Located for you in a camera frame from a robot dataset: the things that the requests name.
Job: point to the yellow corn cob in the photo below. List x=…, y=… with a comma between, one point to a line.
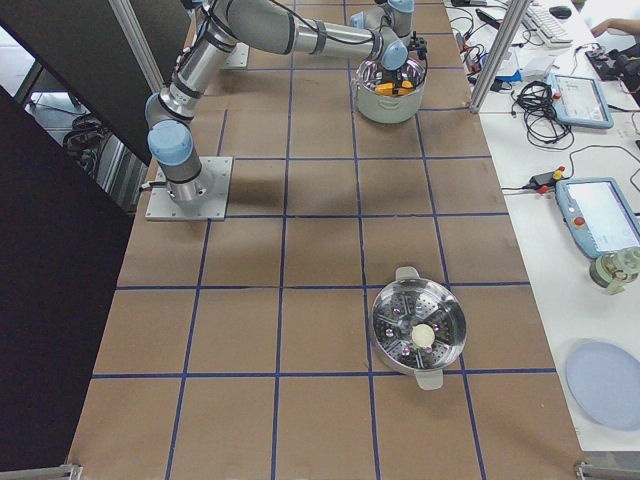
x=394, y=89

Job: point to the white keyboard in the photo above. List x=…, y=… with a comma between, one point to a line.
x=552, y=34

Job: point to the pale green electric pot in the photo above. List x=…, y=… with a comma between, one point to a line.
x=386, y=109

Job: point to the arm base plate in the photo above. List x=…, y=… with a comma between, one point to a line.
x=203, y=198
x=238, y=58

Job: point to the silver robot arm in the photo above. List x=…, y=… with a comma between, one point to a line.
x=380, y=34
x=398, y=16

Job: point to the aluminium frame post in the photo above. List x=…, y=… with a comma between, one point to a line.
x=505, y=34

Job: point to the far teach pendant tablet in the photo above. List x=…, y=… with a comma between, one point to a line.
x=579, y=101

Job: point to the pale blue plate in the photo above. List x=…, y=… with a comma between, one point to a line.
x=604, y=380

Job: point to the teach pendant tablet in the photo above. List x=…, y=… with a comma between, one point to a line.
x=579, y=101
x=597, y=215

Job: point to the steel steamer basket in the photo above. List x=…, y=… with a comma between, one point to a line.
x=407, y=301

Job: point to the white bun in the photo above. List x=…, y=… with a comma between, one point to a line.
x=423, y=336

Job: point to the glass jar with lid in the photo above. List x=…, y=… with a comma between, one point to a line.
x=613, y=270

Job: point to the near teach pendant tablet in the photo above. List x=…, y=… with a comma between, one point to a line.
x=597, y=215

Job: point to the brown paper table cover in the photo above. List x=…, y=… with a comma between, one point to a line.
x=239, y=349

